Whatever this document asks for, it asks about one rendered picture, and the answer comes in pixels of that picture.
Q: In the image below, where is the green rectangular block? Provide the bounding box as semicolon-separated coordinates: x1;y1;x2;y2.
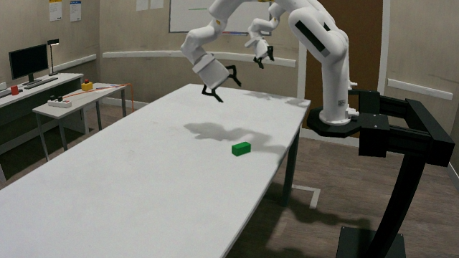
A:
232;141;251;157

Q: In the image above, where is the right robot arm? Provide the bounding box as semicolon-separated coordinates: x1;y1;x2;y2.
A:
245;0;357;90

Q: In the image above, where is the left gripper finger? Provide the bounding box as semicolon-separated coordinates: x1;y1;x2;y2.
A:
202;83;224;103
225;65;242;87

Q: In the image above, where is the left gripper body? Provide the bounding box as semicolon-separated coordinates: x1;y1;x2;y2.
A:
199;60;230;90

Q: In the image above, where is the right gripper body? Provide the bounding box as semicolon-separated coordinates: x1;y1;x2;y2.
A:
253;39;270;60

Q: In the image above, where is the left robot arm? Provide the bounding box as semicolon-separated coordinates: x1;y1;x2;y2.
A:
181;0;359;126

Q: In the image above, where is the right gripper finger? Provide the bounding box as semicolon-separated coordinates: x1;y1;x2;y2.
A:
266;46;274;61
253;57;264;69

